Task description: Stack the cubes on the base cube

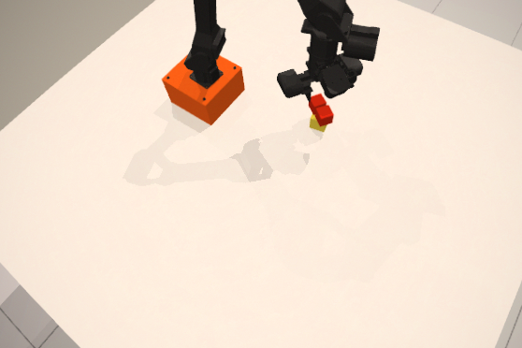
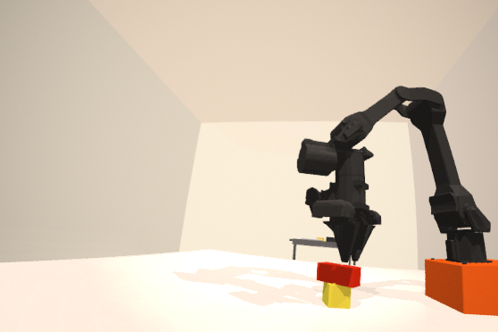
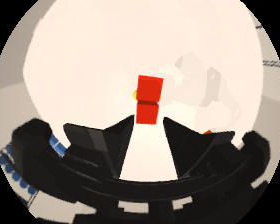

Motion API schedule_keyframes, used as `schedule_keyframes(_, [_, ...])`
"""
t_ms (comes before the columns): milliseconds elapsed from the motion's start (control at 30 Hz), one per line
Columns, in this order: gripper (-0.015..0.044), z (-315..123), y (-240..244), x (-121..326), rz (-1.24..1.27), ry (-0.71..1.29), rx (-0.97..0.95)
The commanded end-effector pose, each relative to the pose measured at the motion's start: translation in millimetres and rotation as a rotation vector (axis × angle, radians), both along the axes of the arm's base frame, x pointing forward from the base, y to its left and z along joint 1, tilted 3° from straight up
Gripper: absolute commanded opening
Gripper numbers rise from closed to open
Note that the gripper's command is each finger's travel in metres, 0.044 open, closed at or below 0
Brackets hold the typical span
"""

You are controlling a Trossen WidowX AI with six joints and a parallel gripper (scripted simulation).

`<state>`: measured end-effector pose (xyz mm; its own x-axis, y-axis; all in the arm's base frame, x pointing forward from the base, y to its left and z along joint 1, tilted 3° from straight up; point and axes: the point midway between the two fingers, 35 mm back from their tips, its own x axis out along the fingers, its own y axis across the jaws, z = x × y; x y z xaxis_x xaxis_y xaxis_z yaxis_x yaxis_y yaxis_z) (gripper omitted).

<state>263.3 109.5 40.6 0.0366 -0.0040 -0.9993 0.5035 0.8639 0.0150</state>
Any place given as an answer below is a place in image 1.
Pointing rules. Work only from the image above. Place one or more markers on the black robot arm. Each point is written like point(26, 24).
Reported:
point(327, 21)

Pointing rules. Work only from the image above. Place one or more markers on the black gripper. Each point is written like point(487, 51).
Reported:
point(294, 84)

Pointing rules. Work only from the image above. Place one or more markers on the yellow cube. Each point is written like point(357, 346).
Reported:
point(315, 125)

